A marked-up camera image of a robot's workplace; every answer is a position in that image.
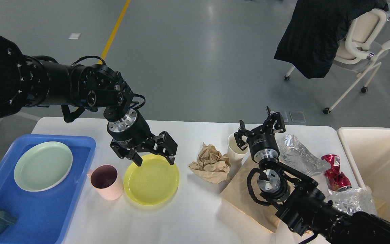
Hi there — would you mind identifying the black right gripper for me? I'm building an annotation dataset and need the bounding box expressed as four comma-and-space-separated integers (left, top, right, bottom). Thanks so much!
234, 107, 286, 162

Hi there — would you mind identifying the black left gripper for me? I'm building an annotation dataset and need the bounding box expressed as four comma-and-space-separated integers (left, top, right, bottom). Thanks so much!
107, 109, 178, 167

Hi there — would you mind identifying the yellow plastic plate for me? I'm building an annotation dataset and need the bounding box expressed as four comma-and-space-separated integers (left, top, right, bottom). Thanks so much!
123, 154, 180, 206

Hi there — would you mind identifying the pink ribbed mug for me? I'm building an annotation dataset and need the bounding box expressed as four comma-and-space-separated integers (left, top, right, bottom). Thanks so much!
86, 165, 124, 201

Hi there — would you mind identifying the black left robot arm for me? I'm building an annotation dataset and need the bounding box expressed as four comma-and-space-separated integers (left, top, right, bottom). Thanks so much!
0, 36, 178, 166

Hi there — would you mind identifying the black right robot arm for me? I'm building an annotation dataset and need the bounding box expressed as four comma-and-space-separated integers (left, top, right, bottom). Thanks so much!
234, 108, 390, 244

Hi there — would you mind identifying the white paper cup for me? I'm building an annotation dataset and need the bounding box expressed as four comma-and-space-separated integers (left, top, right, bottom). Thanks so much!
227, 133, 249, 168

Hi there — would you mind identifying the crumpled clear plastic wrap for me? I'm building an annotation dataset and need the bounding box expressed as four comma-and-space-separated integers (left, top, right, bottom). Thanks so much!
278, 134, 331, 177

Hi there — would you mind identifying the crumpled brown paper ball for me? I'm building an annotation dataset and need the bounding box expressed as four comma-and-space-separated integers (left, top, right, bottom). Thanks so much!
188, 143, 232, 184

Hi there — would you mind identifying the flat brown paper bag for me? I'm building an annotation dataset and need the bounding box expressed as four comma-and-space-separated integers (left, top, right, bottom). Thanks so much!
220, 159, 387, 233

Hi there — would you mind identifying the crushed red can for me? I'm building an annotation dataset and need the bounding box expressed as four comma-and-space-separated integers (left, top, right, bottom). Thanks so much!
321, 154, 352, 192

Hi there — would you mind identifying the pale green plate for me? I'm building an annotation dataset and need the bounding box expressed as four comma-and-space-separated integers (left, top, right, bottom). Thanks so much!
14, 141, 73, 192

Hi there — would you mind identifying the black jacket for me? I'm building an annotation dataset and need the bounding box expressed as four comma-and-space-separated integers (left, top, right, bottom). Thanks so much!
274, 0, 389, 79

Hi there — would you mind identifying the blue plastic tray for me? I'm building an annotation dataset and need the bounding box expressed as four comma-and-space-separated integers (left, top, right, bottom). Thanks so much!
0, 134, 96, 244

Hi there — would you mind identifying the cream plastic bin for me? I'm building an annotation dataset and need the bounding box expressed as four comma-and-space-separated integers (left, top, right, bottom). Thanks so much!
337, 127, 390, 221

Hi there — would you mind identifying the white office chair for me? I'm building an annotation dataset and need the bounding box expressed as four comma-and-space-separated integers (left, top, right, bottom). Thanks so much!
323, 9, 390, 115

